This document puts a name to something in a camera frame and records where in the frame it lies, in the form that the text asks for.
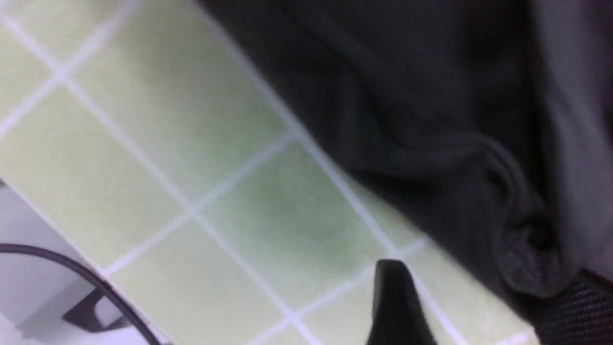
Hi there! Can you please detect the dark gray long-sleeve shirt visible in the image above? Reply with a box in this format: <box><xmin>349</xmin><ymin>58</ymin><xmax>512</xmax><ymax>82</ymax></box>
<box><xmin>199</xmin><ymin>0</ymin><xmax>612</xmax><ymax>327</ymax></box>

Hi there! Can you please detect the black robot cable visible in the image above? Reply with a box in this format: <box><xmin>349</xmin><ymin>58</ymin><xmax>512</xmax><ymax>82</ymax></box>
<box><xmin>0</xmin><ymin>243</ymin><xmax>163</xmax><ymax>345</ymax></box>

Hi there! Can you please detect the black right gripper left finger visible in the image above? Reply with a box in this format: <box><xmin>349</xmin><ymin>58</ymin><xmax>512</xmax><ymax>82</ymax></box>
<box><xmin>366</xmin><ymin>258</ymin><xmax>437</xmax><ymax>345</ymax></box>

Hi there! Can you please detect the light green checkered tablecloth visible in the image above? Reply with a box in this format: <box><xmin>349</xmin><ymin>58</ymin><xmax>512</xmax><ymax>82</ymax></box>
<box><xmin>1</xmin><ymin>0</ymin><xmax>538</xmax><ymax>345</ymax></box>

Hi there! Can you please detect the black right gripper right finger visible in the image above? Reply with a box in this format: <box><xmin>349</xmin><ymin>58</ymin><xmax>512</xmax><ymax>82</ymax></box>
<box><xmin>532</xmin><ymin>270</ymin><xmax>613</xmax><ymax>345</ymax></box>

